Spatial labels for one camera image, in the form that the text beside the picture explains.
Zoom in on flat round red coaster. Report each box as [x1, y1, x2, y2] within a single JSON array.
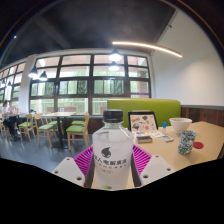
[[193, 141, 205, 150]]

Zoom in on white bowl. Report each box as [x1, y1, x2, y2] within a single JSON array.
[[168, 117, 193, 135]]

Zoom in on wooden cafe table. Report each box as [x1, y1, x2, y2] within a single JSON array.
[[41, 111, 78, 149]]

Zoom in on clear black-capped water bottle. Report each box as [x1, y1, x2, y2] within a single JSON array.
[[91, 109, 135, 191]]

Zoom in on hanging pendant lamps group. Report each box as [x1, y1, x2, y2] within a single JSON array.
[[28, 48, 124, 83]]

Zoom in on black-framed tablet with stickers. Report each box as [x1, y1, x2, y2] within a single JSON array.
[[127, 110, 159, 135]]

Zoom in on wooden green-seated chairs group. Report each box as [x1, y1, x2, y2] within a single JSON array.
[[0, 111, 91, 151]]

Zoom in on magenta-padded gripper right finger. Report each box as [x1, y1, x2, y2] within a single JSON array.
[[130, 143, 176, 188]]

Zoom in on small white flat device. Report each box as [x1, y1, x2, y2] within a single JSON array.
[[159, 134, 175, 143]]

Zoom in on green upholstered bench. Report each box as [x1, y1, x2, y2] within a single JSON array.
[[106, 97, 182, 129]]

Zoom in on patterned drinking cup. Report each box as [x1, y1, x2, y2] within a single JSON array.
[[177, 130, 198, 156]]

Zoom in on curved linear ceiling light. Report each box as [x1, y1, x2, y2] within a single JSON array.
[[111, 40, 184, 59]]

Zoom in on small dark box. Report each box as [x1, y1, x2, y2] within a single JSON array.
[[135, 134, 153, 145]]

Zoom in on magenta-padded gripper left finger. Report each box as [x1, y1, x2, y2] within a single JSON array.
[[51, 145, 96, 189]]

